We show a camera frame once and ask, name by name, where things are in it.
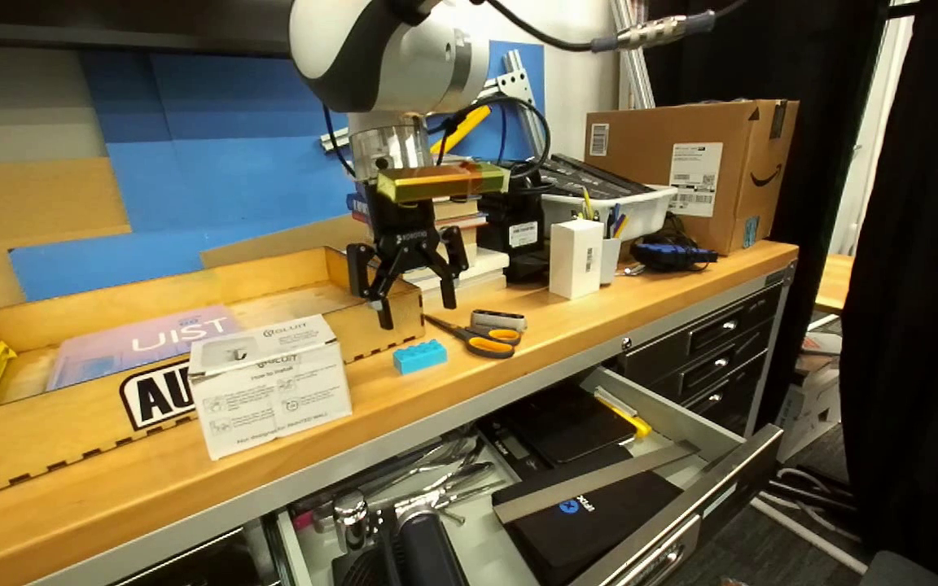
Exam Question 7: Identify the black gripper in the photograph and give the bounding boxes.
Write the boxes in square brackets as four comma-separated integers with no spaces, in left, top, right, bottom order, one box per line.
[343,195,473,332]

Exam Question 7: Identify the black drawer cabinet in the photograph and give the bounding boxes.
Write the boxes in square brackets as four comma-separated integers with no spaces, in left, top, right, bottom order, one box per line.
[609,263,799,440]

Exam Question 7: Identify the grey metal open drawer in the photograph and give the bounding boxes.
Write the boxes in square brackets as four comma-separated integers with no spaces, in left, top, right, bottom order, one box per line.
[272,366,789,586]

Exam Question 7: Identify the layered wooden block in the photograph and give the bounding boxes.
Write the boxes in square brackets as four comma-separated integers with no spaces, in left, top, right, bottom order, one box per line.
[409,191,513,299]

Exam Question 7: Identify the small blue block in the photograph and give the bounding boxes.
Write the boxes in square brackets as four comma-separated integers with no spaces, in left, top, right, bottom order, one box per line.
[390,336,453,377]

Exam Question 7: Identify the black box with white label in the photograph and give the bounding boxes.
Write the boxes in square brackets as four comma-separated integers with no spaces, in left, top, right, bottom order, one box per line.
[479,176,555,289]

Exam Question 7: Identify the small white box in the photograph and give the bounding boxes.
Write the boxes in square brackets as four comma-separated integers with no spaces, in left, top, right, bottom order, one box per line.
[548,215,606,304]

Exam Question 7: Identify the white printed paper card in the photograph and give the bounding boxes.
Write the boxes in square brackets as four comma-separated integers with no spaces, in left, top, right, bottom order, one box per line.
[186,312,356,463]

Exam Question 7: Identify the plain black flat box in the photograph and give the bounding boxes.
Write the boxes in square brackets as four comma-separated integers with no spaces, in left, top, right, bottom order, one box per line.
[486,386,641,471]

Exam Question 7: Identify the metal pliers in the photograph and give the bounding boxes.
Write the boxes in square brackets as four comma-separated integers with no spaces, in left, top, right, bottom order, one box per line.
[379,451,503,527]

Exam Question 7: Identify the white plastic bin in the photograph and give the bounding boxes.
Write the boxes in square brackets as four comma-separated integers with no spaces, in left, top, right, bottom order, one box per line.
[537,152,680,247]

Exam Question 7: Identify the blue foam panel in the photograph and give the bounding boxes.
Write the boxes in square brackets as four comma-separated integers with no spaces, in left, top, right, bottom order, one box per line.
[7,40,548,305]

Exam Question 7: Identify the small metal cylinder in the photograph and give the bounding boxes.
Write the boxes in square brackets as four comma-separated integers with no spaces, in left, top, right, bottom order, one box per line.
[333,490,376,554]

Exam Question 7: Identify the small yellow item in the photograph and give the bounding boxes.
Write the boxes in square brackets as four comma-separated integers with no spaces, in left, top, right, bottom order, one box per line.
[596,393,656,440]

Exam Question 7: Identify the blue and black round gadget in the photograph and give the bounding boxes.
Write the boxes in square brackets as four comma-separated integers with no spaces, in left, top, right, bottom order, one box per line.
[630,236,725,276]

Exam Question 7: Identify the black cylinder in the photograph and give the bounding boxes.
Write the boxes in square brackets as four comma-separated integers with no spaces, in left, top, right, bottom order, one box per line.
[379,508,473,586]

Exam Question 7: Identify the grey metal bar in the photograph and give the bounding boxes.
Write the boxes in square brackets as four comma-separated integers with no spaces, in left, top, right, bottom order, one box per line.
[497,440,702,531]

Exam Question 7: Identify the purple UIST booklet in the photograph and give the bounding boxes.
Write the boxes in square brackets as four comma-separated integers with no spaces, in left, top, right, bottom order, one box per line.
[44,304,248,393]

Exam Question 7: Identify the black box with blue logo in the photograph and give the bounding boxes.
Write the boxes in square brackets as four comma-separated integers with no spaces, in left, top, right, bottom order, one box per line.
[490,459,689,586]

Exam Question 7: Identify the brown cardboard shipping box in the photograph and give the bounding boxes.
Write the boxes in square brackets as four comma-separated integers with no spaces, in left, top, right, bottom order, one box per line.
[583,99,802,257]

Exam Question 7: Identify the large wooden tray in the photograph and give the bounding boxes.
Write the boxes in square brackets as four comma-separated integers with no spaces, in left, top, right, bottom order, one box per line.
[0,244,430,515]

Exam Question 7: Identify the black curtain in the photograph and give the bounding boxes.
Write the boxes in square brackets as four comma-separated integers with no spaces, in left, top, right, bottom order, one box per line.
[837,0,938,586]

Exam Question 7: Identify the yellow-green wrist camera box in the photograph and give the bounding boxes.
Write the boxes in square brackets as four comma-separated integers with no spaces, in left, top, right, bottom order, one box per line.
[373,159,514,209]

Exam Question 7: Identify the orange handled scissors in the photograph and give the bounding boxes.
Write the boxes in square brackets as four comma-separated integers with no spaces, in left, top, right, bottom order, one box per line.
[422,305,532,362]

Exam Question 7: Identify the yellow tool handle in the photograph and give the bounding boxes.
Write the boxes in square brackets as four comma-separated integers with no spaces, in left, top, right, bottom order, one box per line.
[430,100,497,165]

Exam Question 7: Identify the white perforated bracket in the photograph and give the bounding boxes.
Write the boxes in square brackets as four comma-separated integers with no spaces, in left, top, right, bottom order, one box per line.
[479,57,537,107]

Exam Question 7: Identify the black cable with silver connector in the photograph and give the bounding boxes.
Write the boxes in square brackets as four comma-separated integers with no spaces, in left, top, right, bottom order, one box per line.
[482,0,756,57]

